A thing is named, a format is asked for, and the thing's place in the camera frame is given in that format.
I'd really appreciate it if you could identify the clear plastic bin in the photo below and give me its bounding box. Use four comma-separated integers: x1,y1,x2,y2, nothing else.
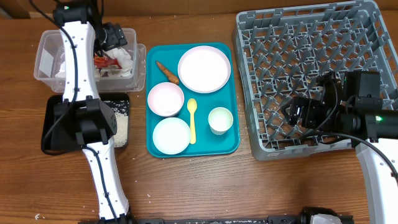
34,28,146,93

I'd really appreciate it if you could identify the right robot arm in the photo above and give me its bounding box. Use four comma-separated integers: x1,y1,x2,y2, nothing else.
281,70,397,223

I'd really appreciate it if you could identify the large white plate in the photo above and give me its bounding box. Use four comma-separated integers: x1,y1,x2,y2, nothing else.
177,45,231,93

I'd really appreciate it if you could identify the small white bowl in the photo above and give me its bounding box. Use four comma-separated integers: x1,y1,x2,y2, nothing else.
152,118,191,155

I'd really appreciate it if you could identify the white napkin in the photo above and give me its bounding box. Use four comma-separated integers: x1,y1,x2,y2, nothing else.
54,47,134,78

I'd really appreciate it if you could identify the orange carrot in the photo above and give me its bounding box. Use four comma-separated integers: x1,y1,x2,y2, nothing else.
156,61,180,85

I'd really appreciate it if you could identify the white plastic cup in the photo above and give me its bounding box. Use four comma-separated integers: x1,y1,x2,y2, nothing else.
208,107,234,135

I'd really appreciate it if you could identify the yellow plastic spoon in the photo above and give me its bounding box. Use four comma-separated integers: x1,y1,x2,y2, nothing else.
187,98,197,144

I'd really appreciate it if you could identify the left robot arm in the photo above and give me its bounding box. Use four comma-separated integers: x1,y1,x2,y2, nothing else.
41,1,136,223

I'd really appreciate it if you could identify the white bowl with food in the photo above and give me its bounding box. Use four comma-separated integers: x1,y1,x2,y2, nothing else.
147,82,185,117

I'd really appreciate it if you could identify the black plastic tray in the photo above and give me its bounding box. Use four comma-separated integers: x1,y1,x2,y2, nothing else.
41,93,130,152

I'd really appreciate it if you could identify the grey dishwasher rack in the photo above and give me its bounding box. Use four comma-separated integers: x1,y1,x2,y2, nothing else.
233,1,397,161

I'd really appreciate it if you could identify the white rice pile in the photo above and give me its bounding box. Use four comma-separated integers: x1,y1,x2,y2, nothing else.
104,100,130,148

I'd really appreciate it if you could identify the red foil snack wrapper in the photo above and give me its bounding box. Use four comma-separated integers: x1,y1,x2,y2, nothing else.
93,55,122,69

